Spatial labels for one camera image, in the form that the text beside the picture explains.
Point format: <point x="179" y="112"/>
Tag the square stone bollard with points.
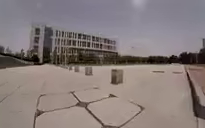
<point x="88" y="70"/>
<point x="76" y="68"/>
<point x="70" y="68"/>
<point x="117" y="76"/>

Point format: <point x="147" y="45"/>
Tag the white multi-storey building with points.
<point x="73" y="41"/>

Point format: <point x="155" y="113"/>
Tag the pale concrete paved plaza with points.
<point x="146" y="90"/>

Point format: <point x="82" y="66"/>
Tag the row of dark trees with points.
<point x="163" y="59"/>

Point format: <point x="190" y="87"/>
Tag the wide grey stone steps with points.
<point x="5" y="60"/>

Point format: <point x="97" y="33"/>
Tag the grey concrete kerb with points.
<point x="200" y="103"/>

